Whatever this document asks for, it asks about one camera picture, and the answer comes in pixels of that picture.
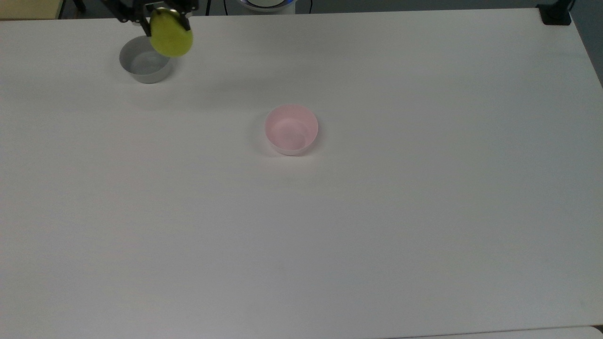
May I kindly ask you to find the pink plastic bowl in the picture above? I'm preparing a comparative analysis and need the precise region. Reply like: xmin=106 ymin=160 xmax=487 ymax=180
xmin=265 ymin=104 xmax=319 ymax=156

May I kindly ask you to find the grey plastic bowl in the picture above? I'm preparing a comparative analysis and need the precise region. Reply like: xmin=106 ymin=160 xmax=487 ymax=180
xmin=119 ymin=36 xmax=174 ymax=84

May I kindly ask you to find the beige wooden board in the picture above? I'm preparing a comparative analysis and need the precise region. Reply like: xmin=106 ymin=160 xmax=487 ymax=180
xmin=0 ymin=0 xmax=65 ymax=20

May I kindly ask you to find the yellow-green pear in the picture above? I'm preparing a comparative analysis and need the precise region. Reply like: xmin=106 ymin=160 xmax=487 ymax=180
xmin=150 ymin=7 xmax=194 ymax=58

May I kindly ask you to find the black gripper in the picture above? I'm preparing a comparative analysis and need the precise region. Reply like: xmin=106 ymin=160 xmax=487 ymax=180
xmin=101 ymin=0 xmax=199 ymax=38

